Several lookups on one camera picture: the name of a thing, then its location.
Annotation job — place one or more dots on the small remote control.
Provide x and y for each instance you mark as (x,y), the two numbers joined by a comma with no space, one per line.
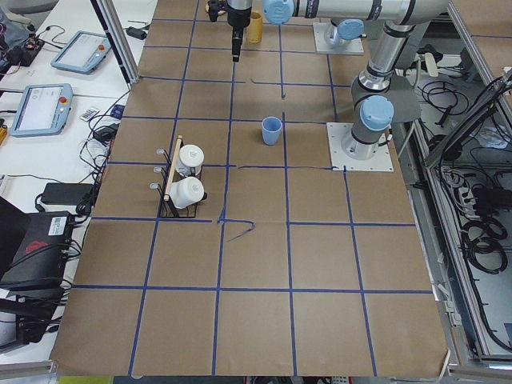
(89,113)

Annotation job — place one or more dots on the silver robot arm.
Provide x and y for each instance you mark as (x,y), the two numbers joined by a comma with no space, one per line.
(345,37)
(373,112)

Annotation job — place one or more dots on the white mug front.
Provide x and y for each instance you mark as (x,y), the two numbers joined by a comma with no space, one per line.
(187,192)

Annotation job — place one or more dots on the small black power brick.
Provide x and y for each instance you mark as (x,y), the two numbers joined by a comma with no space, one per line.
(137,33)

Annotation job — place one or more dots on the aluminium frame post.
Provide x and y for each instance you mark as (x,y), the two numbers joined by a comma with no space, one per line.
(112,27)

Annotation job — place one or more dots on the teach pendant near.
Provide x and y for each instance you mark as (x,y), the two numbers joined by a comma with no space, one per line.
(43,110)

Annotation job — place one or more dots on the black wire mug rack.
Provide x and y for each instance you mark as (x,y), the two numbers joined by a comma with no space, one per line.
(169,175)

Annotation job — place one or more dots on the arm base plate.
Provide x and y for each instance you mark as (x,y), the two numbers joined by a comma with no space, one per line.
(319,37)
(347,154)

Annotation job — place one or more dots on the grey office chair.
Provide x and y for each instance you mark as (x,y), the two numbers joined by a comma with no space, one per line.
(401,92)

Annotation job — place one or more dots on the bamboo chopstick holder cup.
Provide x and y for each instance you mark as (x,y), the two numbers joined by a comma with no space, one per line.
(254,30)

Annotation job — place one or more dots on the light blue cup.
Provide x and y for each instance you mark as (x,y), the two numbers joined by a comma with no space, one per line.
(271,130)

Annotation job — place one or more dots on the black power adapter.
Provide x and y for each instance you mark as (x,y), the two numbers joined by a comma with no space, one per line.
(64,194)

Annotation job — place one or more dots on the black computer box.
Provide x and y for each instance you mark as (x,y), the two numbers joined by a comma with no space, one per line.
(34,250)

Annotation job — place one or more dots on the teach pendant far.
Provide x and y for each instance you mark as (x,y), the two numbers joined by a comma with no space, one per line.
(83,53)

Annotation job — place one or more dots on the white mug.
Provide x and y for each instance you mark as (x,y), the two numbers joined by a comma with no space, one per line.
(187,192)
(190,160)

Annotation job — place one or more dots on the teach pendant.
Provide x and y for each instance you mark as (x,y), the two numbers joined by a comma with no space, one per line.
(43,110)
(83,53)

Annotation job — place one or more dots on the white mug rear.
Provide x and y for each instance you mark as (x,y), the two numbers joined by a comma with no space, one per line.
(190,160)

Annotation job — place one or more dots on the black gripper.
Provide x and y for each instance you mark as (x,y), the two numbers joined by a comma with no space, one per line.
(238,18)

